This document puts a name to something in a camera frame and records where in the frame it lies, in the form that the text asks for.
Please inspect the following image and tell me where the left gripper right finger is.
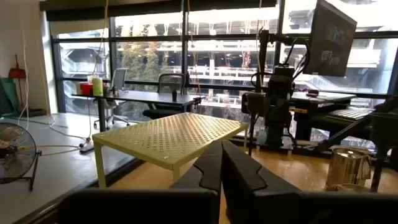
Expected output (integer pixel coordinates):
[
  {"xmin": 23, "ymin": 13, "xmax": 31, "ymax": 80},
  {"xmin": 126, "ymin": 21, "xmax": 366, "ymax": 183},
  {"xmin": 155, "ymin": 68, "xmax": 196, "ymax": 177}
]
[{"xmin": 222, "ymin": 140, "xmax": 398, "ymax": 224}]

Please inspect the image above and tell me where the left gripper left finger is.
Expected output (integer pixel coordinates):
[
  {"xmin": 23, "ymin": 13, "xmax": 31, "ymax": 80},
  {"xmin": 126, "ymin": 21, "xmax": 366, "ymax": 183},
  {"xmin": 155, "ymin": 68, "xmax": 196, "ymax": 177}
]
[{"xmin": 58, "ymin": 140, "xmax": 222, "ymax": 224}]

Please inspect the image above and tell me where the silver tin candle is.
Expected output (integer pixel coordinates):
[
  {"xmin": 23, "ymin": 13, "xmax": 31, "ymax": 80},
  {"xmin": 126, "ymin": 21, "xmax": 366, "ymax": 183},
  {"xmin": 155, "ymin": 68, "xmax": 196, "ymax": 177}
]
[{"xmin": 325, "ymin": 147, "xmax": 373, "ymax": 192}]

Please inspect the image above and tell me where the green perforated metal shelf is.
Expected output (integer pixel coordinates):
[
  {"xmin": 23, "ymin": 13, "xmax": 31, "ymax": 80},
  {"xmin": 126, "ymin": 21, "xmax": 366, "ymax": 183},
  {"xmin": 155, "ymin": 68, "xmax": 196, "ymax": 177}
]
[{"xmin": 91, "ymin": 111, "xmax": 249, "ymax": 189}]

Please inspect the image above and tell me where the black mesh office chair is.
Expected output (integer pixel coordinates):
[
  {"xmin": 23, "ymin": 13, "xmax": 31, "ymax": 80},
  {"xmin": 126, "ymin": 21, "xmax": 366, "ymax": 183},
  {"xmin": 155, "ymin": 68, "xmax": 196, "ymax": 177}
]
[{"xmin": 142, "ymin": 73, "xmax": 187, "ymax": 121}]

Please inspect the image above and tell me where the dark office desk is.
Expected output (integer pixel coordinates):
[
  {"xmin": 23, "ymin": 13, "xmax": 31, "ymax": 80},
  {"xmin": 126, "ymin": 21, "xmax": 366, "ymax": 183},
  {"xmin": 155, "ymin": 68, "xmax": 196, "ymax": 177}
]
[{"xmin": 72, "ymin": 90, "xmax": 206, "ymax": 133}]

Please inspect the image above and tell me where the black sit-stand desk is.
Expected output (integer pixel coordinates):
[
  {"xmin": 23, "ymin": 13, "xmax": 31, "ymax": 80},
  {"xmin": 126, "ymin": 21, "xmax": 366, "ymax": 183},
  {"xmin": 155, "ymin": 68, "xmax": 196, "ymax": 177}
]
[{"xmin": 290, "ymin": 91, "xmax": 377, "ymax": 141}]

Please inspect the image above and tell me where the grey office chair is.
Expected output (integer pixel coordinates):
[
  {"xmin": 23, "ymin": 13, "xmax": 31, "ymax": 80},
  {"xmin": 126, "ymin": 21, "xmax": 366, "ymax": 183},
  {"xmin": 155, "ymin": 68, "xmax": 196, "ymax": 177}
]
[{"xmin": 93, "ymin": 67, "xmax": 131, "ymax": 131}]

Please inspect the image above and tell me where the green bottle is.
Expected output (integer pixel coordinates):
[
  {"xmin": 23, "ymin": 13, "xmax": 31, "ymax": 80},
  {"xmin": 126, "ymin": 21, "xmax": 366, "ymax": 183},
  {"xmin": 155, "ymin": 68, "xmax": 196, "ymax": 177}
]
[{"xmin": 91, "ymin": 75, "xmax": 104, "ymax": 97}]

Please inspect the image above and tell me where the black computer monitor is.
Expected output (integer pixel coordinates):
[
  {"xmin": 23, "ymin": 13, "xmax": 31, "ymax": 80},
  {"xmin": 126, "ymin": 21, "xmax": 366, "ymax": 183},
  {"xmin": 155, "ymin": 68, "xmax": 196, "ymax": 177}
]
[{"xmin": 303, "ymin": 0, "xmax": 358, "ymax": 78}]

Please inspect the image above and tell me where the black floor fan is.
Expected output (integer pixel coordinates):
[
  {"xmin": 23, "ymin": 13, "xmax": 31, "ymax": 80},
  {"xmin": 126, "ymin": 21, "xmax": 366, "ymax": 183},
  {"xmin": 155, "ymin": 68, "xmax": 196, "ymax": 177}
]
[{"xmin": 0, "ymin": 121, "xmax": 43, "ymax": 191}]

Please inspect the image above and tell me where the green panel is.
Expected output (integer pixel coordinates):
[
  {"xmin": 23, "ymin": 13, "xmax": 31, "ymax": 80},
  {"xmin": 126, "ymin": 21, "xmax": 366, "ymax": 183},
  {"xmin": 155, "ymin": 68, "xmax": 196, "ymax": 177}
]
[{"xmin": 0, "ymin": 77, "xmax": 19, "ymax": 116}]

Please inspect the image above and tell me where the red dustpan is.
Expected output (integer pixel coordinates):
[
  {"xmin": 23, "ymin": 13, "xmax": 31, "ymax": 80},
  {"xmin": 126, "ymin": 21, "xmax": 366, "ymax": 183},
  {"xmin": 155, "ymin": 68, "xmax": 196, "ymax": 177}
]
[{"xmin": 8, "ymin": 55, "xmax": 27, "ymax": 80}]

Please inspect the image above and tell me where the black aluminium table frame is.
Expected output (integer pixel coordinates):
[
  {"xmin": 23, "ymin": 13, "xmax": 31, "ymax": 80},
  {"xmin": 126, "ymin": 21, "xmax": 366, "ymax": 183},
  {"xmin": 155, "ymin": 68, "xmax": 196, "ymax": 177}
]
[{"xmin": 14, "ymin": 105, "xmax": 398, "ymax": 224}]

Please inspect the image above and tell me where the yellow cable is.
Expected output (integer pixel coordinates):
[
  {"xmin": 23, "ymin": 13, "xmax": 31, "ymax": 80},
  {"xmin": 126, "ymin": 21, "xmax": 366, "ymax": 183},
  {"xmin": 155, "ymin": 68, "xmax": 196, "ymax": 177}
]
[{"xmin": 17, "ymin": 136, "xmax": 91, "ymax": 157}]

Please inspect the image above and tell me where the white cable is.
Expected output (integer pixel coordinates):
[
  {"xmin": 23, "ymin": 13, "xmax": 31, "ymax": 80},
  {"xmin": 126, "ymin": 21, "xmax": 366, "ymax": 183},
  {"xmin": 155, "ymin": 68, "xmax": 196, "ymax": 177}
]
[{"xmin": 17, "ymin": 29, "xmax": 90, "ymax": 142}]

